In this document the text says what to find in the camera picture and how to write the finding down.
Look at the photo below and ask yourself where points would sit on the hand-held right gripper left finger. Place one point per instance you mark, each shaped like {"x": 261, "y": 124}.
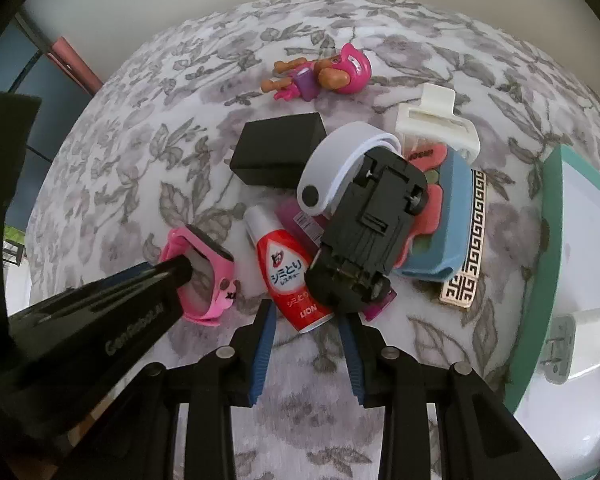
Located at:
{"x": 260, "y": 355}

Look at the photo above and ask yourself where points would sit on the dark framed window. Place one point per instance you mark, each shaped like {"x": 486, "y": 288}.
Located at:
{"x": 35, "y": 60}

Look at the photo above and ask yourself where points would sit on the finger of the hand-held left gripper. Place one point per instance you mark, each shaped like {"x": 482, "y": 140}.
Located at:
{"x": 175, "y": 270}

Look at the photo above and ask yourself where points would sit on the red flower-shaped toy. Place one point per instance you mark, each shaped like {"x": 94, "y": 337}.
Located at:
{"x": 434, "y": 205}

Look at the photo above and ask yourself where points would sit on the pink dog toy figure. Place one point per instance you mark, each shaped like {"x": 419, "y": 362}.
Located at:
{"x": 350, "y": 72}

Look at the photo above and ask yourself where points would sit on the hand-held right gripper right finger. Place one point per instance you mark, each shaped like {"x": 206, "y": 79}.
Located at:
{"x": 352, "y": 360}

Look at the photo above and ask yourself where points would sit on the red and white bottle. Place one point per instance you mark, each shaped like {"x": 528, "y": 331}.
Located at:
{"x": 285, "y": 270}

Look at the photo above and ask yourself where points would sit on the white silicone wristband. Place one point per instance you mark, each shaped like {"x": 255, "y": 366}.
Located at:
{"x": 325, "y": 160}

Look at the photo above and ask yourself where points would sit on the black toy car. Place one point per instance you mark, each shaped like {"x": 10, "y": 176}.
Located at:
{"x": 365, "y": 230}

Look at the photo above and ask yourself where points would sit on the black rectangular box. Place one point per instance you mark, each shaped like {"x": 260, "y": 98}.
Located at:
{"x": 275, "y": 150}

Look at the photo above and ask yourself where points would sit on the white charger plug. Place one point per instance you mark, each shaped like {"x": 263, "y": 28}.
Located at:
{"x": 585, "y": 340}

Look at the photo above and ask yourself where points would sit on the grey floral bed sheet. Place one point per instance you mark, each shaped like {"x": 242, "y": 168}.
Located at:
{"x": 155, "y": 160}

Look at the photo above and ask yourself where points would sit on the white plastic toy piece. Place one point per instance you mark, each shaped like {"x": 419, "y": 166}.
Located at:
{"x": 425, "y": 120}

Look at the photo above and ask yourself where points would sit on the pink kids watch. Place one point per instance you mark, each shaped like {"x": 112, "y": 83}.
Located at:
{"x": 202, "y": 287}

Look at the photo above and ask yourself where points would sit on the magenta flat packet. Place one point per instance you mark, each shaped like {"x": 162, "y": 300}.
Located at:
{"x": 300, "y": 222}

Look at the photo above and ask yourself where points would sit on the pink curtain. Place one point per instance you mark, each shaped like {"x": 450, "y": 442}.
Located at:
{"x": 75, "y": 62}

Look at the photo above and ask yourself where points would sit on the teal-rimmed white box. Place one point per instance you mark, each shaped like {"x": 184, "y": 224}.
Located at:
{"x": 550, "y": 270}

